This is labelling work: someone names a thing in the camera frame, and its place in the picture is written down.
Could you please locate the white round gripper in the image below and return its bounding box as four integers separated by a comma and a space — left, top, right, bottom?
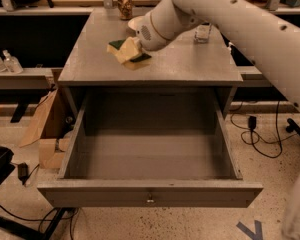
115, 12, 173, 64

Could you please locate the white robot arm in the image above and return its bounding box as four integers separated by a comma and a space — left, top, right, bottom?
118, 0, 300, 112

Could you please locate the black power adapter right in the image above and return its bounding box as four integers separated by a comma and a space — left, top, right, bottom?
248, 116, 257, 131

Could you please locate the clear plastic water bottle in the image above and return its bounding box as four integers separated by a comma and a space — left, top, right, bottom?
194, 23, 212, 44

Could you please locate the black power adapter left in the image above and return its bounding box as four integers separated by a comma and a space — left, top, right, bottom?
18, 163, 28, 184

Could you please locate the grey wooden cabinet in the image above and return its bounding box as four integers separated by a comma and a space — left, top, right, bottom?
57, 7, 244, 118

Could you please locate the clear sanitizer bottle right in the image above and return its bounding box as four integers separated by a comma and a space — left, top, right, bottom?
3, 50, 23, 74

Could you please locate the black power adapter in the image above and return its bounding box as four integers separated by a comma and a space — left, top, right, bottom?
18, 163, 28, 184
248, 116, 257, 131

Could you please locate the white ceramic bowl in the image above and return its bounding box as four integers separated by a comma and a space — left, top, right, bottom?
128, 16, 143, 31

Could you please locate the open grey top drawer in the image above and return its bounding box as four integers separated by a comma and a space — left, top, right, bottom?
38, 88, 263, 208

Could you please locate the green and yellow sponge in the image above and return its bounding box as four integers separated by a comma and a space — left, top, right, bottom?
107, 39, 151, 70

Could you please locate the brown cardboard box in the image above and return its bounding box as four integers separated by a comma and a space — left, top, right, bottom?
18, 68, 74, 170

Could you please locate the black floor cable right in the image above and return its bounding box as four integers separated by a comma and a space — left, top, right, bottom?
229, 100, 300, 159

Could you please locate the small white pump bottle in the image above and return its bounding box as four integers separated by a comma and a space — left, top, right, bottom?
227, 42, 235, 55

